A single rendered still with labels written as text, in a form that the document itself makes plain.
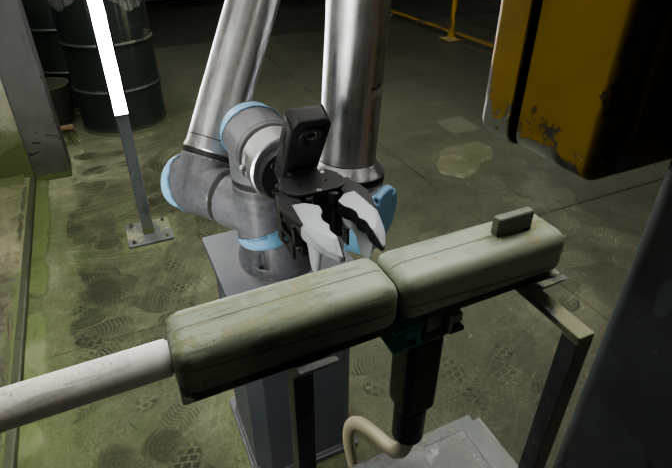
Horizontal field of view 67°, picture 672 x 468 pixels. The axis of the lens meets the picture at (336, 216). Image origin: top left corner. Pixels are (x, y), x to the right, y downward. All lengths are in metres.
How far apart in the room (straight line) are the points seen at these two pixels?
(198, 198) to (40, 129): 2.41
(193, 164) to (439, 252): 0.54
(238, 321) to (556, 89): 0.23
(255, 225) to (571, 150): 0.63
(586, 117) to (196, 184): 0.72
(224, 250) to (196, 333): 0.94
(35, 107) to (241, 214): 2.46
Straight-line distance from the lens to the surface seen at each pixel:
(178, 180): 0.86
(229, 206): 0.79
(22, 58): 3.09
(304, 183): 0.56
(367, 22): 0.89
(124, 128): 2.33
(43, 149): 3.24
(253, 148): 0.65
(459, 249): 0.40
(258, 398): 1.34
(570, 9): 0.18
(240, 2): 0.88
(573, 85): 0.18
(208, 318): 0.34
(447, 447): 0.70
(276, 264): 1.14
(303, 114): 0.53
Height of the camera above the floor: 1.37
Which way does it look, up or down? 32 degrees down
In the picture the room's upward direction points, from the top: straight up
